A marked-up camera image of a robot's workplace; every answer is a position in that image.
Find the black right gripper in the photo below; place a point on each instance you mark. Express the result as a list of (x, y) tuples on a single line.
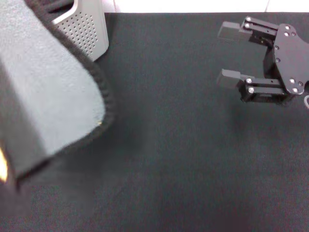
[(292, 58)]

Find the grey yellow towel black trim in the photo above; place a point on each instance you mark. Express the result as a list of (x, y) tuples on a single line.
[(48, 84)]

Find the grey perforated storage box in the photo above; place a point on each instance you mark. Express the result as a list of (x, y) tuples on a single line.
[(91, 29)]

